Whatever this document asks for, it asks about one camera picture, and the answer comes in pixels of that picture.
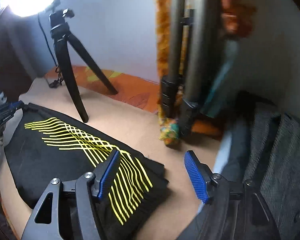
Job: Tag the black pants with yellow stripes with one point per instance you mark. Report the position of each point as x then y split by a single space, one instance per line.
48 144

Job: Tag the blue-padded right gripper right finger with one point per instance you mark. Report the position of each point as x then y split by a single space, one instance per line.
230 210

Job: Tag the folded grey tripod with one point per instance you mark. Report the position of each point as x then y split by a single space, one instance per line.
192 59

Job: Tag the grey houndstooth folded garment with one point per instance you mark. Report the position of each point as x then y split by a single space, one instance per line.
274 165

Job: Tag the dark navy folded garment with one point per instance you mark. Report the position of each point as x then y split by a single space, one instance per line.
233 155

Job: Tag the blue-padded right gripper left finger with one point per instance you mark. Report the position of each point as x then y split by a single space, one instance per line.
50 218

